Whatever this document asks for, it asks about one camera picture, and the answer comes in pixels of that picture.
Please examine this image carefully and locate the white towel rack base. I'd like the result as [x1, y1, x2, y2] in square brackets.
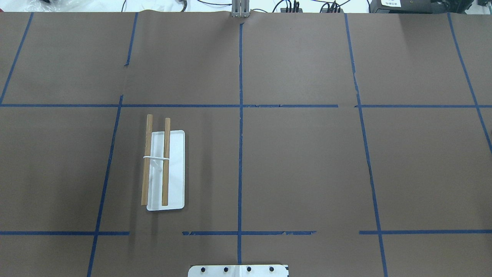
[143, 130, 186, 212]

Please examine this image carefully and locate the right wooden rack bar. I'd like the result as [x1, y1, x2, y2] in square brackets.
[161, 117, 171, 206]

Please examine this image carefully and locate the wooden rack bar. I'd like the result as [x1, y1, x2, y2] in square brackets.
[161, 117, 171, 206]
[141, 114, 153, 205]

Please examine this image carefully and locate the left wooden rack bar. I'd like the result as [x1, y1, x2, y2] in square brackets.
[141, 114, 153, 205]

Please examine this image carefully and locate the brown paper table cover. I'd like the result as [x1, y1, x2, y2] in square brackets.
[1, 11, 491, 277]

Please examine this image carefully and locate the white mounting plate with bolts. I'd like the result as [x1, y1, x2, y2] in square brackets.
[188, 264, 289, 277]

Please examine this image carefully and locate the black device box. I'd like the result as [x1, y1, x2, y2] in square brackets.
[369, 0, 474, 14]

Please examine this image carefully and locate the grey aluminium profile post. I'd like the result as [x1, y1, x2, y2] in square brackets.
[231, 0, 251, 18]

